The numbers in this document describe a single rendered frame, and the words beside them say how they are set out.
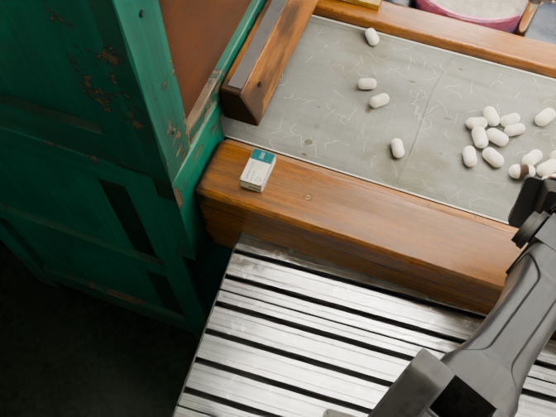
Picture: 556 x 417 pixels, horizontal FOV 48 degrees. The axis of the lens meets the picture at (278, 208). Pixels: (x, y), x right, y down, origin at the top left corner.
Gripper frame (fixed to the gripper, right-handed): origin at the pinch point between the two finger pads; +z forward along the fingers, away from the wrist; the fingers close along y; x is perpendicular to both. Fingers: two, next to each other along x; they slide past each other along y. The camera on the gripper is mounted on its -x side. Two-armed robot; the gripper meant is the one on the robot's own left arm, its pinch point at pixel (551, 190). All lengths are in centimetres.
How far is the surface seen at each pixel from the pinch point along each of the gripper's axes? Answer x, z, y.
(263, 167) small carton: 9.2, 0.3, 38.3
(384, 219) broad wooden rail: 11.3, 0.8, 19.3
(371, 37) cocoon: -9.8, 27.0, 31.3
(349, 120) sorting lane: 2.3, 15.3, 29.7
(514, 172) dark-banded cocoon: 2.2, 12.7, 3.2
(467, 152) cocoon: 1.4, 13.4, 10.5
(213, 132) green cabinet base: 6.8, 1.5, 47.5
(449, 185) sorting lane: 6.4, 10.4, 11.6
